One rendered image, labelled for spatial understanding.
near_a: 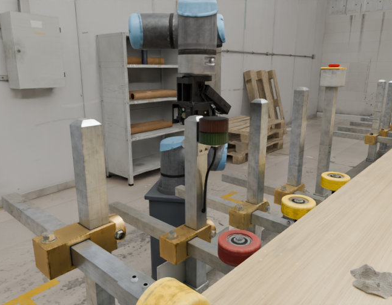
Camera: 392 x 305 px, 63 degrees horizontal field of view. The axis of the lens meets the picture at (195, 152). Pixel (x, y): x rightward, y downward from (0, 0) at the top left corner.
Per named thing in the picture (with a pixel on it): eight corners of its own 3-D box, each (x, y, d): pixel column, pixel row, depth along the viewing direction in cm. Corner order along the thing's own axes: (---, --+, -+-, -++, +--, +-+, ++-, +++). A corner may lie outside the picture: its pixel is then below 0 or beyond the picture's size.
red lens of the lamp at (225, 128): (192, 129, 65) (192, 118, 64) (211, 126, 69) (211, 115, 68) (215, 134, 61) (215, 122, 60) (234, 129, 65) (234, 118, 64)
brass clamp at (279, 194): (271, 203, 107) (272, 189, 106) (290, 192, 117) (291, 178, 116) (289, 208, 103) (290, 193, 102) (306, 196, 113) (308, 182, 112)
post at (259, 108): (243, 260, 97) (250, 98, 85) (249, 255, 99) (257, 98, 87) (253, 265, 95) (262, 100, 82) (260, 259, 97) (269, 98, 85)
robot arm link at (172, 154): (162, 166, 176) (162, 134, 172) (194, 166, 175) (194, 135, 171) (157, 175, 162) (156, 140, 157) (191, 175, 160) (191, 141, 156)
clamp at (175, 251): (159, 256, 70) (159, 235, 69) (200, 233, 80) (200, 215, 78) (177, 267, 66) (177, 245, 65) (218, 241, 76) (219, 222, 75)
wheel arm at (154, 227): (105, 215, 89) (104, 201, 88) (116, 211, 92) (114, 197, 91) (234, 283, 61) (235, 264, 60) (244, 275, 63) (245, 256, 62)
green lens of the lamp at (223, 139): (192, 141, 65) (192, 131, 65) (211, 137, 70) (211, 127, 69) (215, 146, 61) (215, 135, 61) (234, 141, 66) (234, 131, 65)
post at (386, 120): (377, 158, 204) (388, 80, 192) (378, 157, 207) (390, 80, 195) (383, 159, 202) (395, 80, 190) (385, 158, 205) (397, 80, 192)
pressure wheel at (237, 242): (208, 290, 63) (209, 238, 60) (232, 272, 69) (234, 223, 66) (242, 310, 58) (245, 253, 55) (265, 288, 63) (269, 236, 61)
